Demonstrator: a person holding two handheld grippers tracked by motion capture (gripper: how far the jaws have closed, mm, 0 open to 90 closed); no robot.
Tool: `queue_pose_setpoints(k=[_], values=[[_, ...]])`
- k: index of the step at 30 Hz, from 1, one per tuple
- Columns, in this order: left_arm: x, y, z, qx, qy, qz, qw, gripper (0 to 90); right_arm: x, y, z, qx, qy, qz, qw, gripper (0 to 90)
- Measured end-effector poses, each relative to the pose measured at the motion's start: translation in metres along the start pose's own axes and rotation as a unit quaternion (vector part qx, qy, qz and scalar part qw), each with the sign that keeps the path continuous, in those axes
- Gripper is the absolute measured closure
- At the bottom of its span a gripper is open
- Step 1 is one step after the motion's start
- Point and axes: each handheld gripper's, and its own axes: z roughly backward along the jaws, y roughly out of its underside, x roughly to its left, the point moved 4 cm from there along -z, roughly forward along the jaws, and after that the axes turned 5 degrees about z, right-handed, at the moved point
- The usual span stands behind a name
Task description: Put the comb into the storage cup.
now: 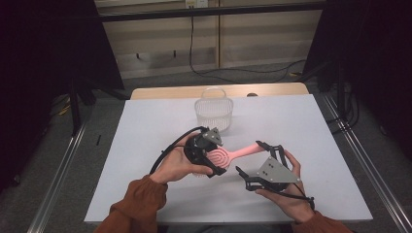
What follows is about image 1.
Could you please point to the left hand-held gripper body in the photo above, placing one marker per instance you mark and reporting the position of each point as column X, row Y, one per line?
column 197, row 149

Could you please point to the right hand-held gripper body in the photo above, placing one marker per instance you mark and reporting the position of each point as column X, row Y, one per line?
column 275, row 173

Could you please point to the pink hairbrush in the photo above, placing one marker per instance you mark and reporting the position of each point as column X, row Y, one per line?
column 246, row 150

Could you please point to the white plastic basket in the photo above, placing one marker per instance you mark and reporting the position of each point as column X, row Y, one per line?
column 213, row 111

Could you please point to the person's left hand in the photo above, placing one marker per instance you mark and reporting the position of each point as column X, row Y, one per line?
column 173, row 165

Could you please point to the person's right hand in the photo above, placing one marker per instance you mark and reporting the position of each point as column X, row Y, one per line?
column 296, row 204

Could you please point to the small wooden table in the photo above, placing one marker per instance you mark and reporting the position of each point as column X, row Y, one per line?
column 168, row 93

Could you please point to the black metal stand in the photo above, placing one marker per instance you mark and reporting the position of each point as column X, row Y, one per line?
column 341, row 93
column 75, row 110

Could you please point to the dark curtain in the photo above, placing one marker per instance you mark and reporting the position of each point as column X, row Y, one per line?
column 375, row 48
column 39, row 64

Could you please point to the white power outlet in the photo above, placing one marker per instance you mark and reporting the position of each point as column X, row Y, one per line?
column 196, row 3

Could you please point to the metal floor rail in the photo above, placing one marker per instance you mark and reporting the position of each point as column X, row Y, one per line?
column 366, row 155
column 55, row 184

